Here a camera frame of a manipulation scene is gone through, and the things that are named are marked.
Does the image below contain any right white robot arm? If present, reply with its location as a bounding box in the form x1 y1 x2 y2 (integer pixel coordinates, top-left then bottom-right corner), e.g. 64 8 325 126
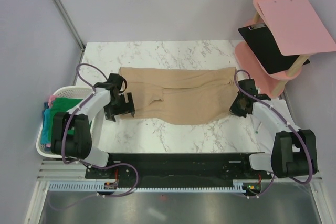
229 76 318 184

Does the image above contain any white plastic laundry basket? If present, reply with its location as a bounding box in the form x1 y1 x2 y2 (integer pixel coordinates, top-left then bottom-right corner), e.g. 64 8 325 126
36 86 104 159

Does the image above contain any white paper sheet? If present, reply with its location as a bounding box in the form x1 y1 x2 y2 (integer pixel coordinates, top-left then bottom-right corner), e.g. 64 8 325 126
250 99 293 154

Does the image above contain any white slotted cable duct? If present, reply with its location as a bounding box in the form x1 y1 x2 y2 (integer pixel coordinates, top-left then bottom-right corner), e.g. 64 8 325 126
48 181 261 193

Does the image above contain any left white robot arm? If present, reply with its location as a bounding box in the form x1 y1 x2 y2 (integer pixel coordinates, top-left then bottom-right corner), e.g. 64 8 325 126
50 73 135 178

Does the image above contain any green t shirt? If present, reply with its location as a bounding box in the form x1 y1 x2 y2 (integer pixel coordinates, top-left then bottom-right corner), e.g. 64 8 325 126
48 97 82 141

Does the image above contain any pink paper sheet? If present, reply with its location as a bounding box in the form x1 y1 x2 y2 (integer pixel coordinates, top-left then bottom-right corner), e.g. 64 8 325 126
258 0 335 56

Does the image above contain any beige t shirt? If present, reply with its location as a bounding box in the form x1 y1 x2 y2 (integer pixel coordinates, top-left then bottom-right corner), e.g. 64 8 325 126
119 67 238 125

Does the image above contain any black clipboard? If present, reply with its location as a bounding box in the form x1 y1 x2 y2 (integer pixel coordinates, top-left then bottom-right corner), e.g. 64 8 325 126
238 23 299 74

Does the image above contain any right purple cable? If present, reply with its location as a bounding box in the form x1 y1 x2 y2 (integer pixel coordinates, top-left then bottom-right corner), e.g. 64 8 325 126
234 70 316 184

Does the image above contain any blue t shirt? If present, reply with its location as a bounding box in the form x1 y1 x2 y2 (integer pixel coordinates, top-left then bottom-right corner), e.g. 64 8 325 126
40 108 51 145

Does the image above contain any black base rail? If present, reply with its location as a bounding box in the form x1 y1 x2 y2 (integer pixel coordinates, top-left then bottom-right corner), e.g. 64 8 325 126
85 153 271 187

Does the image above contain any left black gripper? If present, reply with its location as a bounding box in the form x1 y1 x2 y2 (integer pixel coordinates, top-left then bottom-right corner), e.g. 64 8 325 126
103 93 135 122

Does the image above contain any purple cable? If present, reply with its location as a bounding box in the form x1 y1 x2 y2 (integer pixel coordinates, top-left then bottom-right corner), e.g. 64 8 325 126
234 70 316 184
60 63 111 166

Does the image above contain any pink two-tier side table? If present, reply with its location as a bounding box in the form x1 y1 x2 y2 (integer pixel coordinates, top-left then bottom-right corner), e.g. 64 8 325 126
235 0 302 98

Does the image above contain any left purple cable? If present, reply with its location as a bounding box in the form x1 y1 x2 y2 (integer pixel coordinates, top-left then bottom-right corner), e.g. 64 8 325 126
60 63 111 166

